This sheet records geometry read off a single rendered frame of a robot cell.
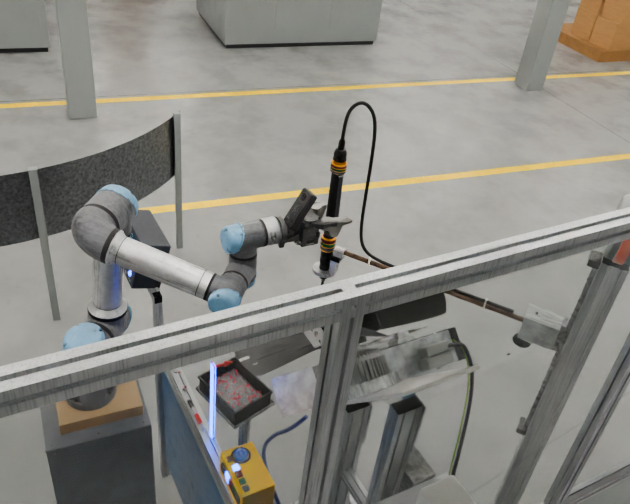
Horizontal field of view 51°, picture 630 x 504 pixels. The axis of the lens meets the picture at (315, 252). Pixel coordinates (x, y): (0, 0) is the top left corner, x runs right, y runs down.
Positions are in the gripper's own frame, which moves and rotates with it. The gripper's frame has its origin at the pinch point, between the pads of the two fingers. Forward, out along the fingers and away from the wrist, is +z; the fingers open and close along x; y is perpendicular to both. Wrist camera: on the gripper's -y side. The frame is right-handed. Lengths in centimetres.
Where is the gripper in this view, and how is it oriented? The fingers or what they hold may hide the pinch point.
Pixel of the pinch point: (341, 210)
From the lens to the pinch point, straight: 186.1
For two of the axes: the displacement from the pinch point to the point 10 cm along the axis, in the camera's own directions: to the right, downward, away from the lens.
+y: -1.0, 8.1, 5.8
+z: 8.8, -2.0, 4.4
